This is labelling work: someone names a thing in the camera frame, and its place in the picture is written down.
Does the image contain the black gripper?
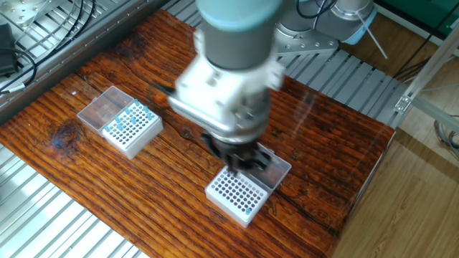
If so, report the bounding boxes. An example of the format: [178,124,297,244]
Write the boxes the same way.
[200,134,273,176]

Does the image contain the clear plastic holder lid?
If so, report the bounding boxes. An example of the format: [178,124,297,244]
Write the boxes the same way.
[247,143,292,191]
[77,85,134,135]

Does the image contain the white pipette tip holder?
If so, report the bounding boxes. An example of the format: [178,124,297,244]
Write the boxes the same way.
[102,101,164,160]
[204,166,269,229]

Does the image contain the glossy wood grain board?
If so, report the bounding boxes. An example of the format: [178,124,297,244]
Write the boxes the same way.
[0,9,396,258]

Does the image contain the black power adapter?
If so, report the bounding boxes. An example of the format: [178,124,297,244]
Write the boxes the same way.
[0,23,19,77]

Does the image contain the silver metal mounting plate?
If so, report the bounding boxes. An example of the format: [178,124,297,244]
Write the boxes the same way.
[0,0,51,28]

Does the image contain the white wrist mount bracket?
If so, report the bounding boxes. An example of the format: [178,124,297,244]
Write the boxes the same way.
[168,30,286,133]

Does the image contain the black gripper cable bundle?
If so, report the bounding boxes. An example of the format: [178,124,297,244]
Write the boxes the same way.
[153,0,338,97]

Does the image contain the aluminium frame beam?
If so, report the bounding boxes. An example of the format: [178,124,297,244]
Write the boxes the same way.
[393,23,459,133]

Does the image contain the grey cable bundle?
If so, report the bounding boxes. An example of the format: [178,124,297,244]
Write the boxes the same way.
[432,114,459,161]

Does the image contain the thin black adapter cables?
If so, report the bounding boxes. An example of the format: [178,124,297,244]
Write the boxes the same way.
[0,0,96,95]

